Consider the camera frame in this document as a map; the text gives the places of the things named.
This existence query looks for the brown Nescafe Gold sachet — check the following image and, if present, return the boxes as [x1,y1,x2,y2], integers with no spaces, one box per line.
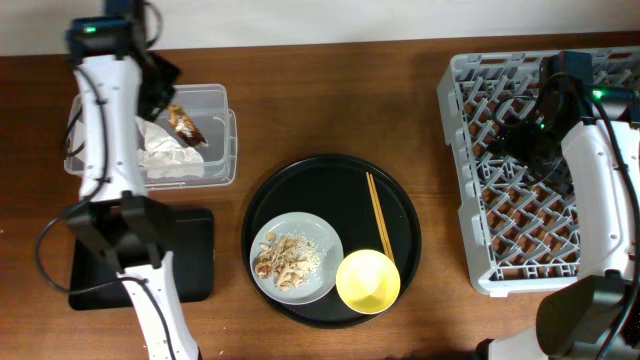
[167,104,208,147]

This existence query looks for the white tissue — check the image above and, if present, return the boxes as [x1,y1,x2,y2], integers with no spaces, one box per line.
[136,117,204,179]

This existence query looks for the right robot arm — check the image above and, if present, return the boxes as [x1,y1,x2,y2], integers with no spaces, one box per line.
[475,51,639,359]

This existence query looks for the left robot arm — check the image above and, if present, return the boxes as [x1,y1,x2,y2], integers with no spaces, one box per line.
[65,1,201,359]

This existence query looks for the grey dishwasher rack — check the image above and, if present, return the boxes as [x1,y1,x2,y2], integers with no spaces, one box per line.
[437,47,639,297]

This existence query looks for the clear plastic bin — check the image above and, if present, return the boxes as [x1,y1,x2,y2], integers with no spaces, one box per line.
[63,83,239,191]

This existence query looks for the wooden chopstick left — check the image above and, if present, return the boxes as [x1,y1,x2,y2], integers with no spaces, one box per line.
[365,172,392,262]

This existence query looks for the black rectangular tray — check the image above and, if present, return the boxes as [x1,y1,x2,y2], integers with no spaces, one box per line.
[68,209,215,311]

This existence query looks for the yellow bowl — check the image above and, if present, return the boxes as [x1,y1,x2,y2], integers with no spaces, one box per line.
[336,249,401,315]

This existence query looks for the grey plate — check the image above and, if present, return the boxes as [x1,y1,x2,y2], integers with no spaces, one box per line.
[246,212,344,305]

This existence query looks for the food scraps on plate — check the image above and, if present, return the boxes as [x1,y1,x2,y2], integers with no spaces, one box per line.
[254,232,321,291]

